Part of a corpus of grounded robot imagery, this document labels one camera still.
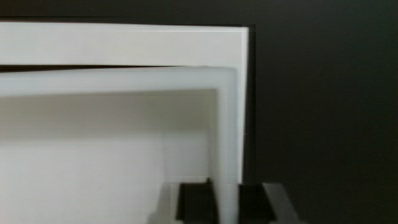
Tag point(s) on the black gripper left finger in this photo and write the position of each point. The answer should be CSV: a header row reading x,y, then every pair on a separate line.
x,y
197,211

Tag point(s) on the white drawer box with knob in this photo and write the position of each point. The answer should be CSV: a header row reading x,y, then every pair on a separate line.
x,y
128,45

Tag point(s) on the white plain drawer box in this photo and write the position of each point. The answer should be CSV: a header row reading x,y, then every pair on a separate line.
x,y
112,133

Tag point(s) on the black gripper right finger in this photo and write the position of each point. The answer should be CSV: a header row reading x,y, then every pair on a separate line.
x,y
265,205

